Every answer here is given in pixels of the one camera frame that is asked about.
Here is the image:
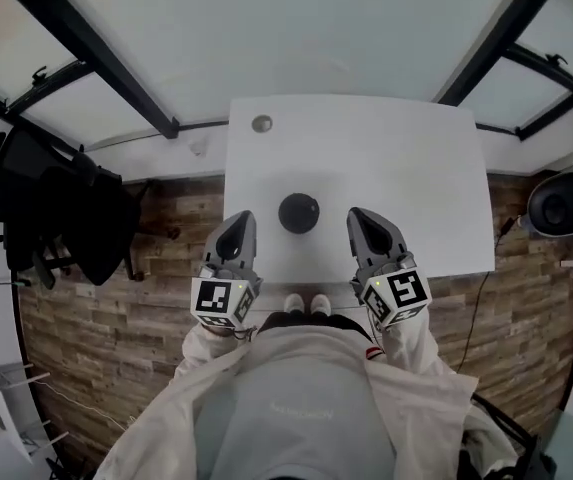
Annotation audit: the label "person's white jacket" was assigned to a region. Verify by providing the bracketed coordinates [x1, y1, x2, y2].
[93, 317, 517, 480]

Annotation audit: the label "black round speaker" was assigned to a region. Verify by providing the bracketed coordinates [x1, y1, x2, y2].
[525, 171, 573, 237]

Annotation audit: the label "person's grey shirt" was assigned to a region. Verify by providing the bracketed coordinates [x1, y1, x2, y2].
[193, 325, 397, 480]

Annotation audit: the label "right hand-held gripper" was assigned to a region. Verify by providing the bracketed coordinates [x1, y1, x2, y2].
[346, 207, 434, 330]

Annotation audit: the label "black floor cable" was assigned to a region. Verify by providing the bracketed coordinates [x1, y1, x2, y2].
[453, 267, 492, 374]

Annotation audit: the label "person's right forearm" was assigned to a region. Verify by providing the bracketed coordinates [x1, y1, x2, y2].
[370, 312, 455, 384]

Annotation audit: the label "black office chair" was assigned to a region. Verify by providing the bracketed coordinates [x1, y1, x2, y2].
[0, 127, 182, 292]

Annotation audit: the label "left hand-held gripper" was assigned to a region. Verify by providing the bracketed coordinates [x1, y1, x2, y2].
[189, 210, 264, 331]

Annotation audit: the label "person's black trousers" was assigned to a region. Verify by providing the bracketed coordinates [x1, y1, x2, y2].
[258, 311, 372, 344]

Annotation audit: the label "black round lid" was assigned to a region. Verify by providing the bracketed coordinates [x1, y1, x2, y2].
[278, 192, 321, 232]

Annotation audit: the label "black chair frame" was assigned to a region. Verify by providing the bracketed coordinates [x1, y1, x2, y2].
[468, 392, 542, 474]

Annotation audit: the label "person's left forearm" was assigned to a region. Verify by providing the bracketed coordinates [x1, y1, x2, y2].
[173, 320, 260, 384]

